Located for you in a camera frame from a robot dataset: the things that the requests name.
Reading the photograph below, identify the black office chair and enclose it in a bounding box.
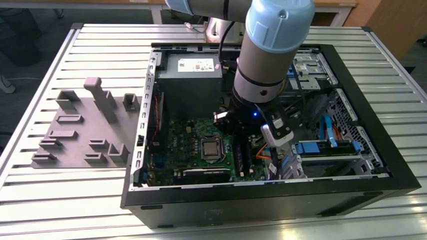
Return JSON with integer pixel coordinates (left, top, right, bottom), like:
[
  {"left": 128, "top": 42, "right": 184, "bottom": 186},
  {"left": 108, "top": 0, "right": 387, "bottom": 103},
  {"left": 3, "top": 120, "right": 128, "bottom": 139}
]
[{"left": 0, "top": 7, "right": 44, "bottom": 68}]

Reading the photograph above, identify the orange wire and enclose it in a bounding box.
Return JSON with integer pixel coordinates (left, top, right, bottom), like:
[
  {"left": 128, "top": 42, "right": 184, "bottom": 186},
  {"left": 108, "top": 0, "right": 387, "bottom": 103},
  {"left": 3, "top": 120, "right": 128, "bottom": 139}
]
[{"left": 255, "top": 143, "right": 271, "bottom": 161}]

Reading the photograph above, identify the silver disk bay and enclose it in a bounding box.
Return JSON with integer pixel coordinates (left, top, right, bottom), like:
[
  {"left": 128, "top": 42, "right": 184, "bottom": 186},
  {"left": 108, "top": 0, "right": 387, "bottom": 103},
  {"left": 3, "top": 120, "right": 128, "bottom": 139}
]
[{"left": 278, "top": 139, "right": 390, "bottom": 180}]

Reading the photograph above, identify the grey parts rack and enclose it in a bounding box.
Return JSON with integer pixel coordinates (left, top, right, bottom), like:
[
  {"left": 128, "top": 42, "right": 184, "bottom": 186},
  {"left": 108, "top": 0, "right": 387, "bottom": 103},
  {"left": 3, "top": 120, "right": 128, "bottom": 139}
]
[{"left": 30, "top": 75, "right": 144, "bottom": 170}]

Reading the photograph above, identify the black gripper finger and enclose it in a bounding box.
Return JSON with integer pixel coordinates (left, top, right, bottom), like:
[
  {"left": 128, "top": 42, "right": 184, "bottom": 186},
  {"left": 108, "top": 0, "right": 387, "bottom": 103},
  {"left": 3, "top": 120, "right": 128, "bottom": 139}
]
[{"left": 212, "top": 111, "right": 236, "bottom": 135}]

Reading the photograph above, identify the wooden cabinet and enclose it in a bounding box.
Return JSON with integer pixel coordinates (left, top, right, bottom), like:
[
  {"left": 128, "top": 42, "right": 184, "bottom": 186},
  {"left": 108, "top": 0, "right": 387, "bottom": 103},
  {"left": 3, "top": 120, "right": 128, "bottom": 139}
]
[{"left": 363, "top": 0, "right": 427, "bottom": 61}]

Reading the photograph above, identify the black PC case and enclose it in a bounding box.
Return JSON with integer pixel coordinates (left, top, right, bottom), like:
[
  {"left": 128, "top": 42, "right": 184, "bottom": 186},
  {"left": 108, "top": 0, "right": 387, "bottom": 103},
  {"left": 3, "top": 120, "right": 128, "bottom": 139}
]
[{"left": 119, "top": 42, "right": 422, "bottom": 230}]

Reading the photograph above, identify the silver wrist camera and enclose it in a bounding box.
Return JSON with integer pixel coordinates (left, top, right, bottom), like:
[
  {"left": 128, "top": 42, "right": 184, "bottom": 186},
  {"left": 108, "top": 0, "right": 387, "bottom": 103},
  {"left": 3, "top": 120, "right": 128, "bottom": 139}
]
[{"left": 259, "top": 123, "right": 295, "bottom": 147}]

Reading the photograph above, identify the silver CPU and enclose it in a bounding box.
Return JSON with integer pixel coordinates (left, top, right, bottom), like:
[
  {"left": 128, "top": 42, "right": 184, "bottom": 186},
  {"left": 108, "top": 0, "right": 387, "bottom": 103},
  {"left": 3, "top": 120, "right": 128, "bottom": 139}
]
[{"left": 200, "top": 142, "right": 222, "bottom": 156}]

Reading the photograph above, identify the white frame desk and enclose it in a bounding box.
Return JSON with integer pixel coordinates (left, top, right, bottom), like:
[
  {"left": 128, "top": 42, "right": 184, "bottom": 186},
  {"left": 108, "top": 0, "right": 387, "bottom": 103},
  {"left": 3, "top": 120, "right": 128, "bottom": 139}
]
[{"left": 146, "top": 0, "right": 361, "bottom": 27}]

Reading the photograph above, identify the grey power supply unit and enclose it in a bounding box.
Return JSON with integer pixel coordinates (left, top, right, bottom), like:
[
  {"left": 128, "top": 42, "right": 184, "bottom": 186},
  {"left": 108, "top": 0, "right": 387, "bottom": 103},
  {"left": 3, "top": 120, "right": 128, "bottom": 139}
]
[{"left": 156, "top": 53, "right": 224, "bottom": 121}]

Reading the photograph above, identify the hard disk in blue carrier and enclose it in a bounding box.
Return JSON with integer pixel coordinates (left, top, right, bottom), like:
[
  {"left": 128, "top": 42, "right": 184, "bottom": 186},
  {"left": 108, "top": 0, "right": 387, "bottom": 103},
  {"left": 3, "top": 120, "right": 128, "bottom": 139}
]
[{"left": 295, "top": 140, "right": 362, "bottom": 157}]

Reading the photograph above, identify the CPU socket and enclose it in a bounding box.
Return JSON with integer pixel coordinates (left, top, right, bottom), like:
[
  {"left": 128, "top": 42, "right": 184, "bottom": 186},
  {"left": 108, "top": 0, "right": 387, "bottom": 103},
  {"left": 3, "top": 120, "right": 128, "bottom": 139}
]
[{"left": 196, "top": 134, "right": 227, "bottom": 165}]

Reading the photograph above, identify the black cable bundle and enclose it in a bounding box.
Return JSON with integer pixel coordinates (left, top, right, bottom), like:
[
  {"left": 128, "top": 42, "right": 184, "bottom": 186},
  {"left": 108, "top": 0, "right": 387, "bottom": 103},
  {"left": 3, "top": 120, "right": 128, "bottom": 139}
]
[{"left": 292, "top": 88, "right": 335, "bottom": 121}]

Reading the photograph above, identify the green motherboard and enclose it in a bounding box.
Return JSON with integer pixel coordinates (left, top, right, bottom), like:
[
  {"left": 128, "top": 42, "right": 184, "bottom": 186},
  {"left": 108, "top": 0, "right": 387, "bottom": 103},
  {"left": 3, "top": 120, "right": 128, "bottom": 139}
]
[{"left": 166, "top": 117, "right": 280, "bottom": 183}]

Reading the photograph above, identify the metal drive cage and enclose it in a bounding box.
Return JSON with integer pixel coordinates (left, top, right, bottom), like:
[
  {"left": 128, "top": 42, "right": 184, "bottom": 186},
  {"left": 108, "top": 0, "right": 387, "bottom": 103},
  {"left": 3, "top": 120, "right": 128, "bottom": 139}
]
[{"left": 279, "top": 47, "right": 338, "bottom": 106}]

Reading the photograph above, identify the blue flat data wire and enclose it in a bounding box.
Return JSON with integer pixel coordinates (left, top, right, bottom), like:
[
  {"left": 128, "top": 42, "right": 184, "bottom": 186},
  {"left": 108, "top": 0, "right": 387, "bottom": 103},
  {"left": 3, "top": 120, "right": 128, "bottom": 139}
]
[{"left": 319, "top": 115, "right": 338, "bottom": 147}]

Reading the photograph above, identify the black graphics card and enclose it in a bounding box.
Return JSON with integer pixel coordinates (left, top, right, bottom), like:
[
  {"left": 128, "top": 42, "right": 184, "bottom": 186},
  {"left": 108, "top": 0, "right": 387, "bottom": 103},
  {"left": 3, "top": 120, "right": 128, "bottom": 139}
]
[{"left": 172, "top": 167, "right": 232, "bottom": 186}]

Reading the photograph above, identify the black camera bracket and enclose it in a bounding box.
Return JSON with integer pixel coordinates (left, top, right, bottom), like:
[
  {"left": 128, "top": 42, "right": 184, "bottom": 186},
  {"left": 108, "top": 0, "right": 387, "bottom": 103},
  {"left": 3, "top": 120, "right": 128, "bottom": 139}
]
[{"left": 259, "top": 106, "right": 292, "bottom": 138}]

